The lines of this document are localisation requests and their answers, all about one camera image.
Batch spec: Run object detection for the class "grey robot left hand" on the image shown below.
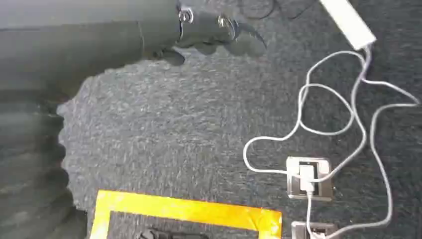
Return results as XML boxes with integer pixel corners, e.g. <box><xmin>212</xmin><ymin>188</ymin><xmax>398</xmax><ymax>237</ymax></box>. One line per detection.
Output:
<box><xmin>0</xmin><ymin>0</ymin><xmax>268</xmax><ymax>100</ymax></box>

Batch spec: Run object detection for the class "ribbed grey left arm sleeve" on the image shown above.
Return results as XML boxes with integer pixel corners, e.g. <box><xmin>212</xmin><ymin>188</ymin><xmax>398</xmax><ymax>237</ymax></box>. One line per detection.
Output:
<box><xmin>0</xmin><ymin>90</ymin><xmax>89</xmax><ymax>239</ymax></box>

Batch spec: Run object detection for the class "yellow floor tape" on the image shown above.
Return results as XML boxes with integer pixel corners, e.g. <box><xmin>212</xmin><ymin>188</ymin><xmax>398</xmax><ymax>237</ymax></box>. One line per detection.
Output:
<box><xmin>89</xmin><ymin>190</ymin><xmax>283</xmax><ymax>239</ymax></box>

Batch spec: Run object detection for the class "black robot foot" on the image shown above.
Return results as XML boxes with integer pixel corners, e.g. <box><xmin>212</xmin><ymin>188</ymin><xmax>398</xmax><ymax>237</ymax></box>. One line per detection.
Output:
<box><xmin>133</xmin><ymin>228</ymin><xmax>211</xmax><ymax>239</ymax></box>

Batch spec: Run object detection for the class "white power strip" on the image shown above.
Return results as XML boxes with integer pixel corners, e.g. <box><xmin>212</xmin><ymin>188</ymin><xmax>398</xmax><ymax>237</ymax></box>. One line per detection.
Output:
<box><xmin>318</xmin><ymin>0</ymin><xmax>378</xmax><ymax>51</ymax></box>

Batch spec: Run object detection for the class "metal floor socket box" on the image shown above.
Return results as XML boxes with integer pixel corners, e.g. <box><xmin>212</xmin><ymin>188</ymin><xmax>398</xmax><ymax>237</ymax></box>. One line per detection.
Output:
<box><xmin>286</xmin><ymin>156</ymin><xmax>334</xmax><ymax>202</ymax></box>
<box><xmin>291</xmin><ymin>221</ymin><xmax>339</xmax><ymax>239</ymax></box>

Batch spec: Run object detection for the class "thin black cable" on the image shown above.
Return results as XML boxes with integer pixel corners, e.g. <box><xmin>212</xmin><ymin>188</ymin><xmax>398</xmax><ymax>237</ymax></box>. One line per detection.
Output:
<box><xmin>236</xmin><ymin>0</ymin><xmax>318</xmax><ymax>20</ymax></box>

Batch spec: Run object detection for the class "white looped cable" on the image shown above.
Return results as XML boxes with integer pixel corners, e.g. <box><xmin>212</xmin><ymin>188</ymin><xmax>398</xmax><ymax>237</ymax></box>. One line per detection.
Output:
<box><xmin>243</xmin><ymin>46</ymin><xmax>372</xmax><ymax>184</ymax></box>

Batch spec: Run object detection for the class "white short cable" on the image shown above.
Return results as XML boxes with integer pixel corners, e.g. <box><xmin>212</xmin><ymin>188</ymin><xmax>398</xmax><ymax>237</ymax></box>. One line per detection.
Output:
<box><xmin>306</xmin><ymin>192</ymin><xmax>315</xmax><ymax>237</ymax></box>

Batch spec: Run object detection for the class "white long cable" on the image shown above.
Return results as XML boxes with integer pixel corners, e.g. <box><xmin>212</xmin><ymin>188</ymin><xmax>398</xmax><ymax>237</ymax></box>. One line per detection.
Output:
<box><xmin>324</xmin><ymin>78</ymin><xmax>422</xmax><ymax>239</ymax></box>

